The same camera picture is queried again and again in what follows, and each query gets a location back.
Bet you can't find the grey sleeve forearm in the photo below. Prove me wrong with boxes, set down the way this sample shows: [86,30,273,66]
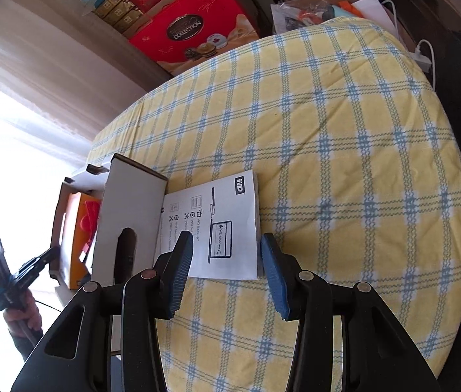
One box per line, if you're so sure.
[10,330,43,361]

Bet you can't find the white cardboard tray box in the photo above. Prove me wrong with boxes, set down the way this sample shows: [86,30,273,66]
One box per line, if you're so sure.
[49,153,167,289]

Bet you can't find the red Collection gift box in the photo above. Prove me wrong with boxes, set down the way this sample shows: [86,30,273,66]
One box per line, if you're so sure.
[129,0,259,76]

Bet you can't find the person's left hand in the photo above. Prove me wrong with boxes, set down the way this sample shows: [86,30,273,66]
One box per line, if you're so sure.
[4,289,43,338]

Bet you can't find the white WD manual booklet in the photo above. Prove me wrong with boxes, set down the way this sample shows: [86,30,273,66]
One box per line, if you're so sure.
[155,170,263,281]

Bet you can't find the yellow blue plaid tablecloth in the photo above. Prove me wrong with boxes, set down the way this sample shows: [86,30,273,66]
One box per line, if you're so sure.
[88,18,461,373]

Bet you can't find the white charger with cable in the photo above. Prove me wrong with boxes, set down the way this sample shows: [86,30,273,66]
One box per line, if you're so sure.
[381,0,436,90]

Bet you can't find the white sheer curtain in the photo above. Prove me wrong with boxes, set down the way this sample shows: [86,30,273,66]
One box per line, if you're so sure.
[0,0,168,389]

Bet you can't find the box of assorted clutter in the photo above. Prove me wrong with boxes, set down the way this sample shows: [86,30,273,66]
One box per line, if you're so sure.
[270,0,409,46]

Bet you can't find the orange white My Passport box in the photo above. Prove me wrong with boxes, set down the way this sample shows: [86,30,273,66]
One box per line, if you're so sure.
[62,192,101,290]

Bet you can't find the stacked gold boxes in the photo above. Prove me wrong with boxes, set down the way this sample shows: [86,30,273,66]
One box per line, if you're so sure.
[93,0,151,39]

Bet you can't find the red cable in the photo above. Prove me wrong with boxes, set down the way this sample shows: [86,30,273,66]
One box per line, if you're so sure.
[78,199,103,262]

